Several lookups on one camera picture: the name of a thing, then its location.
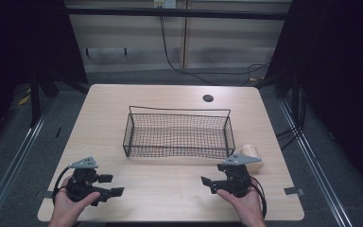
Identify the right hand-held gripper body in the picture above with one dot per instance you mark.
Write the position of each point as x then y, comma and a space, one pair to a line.
234, 181

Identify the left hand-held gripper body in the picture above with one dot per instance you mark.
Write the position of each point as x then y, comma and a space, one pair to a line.
81, 183

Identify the beige bread roll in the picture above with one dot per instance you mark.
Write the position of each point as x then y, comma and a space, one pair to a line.
252, 152

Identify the person's right hand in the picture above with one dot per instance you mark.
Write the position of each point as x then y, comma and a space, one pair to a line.
248, 206

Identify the person's left hand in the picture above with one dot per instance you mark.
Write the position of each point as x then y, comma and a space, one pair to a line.
67, 209

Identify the grey tape strip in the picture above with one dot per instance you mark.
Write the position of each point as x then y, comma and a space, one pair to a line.
48, 194
293, 190

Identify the small black floor strip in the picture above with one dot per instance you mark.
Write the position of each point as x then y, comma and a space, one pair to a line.
58, 132

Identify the black metal stand leg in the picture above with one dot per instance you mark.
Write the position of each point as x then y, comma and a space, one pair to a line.
34, 101

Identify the black curtain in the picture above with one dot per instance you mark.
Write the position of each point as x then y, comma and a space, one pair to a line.
337, 78
19, 44

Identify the metal floor rail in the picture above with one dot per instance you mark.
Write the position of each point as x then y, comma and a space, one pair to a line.
9, 170
315, 164

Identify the black horizontal frame bar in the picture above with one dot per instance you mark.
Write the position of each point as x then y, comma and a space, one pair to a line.
176, 13

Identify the white wall power outlet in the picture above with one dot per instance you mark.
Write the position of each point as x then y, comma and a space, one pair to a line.
165, 3

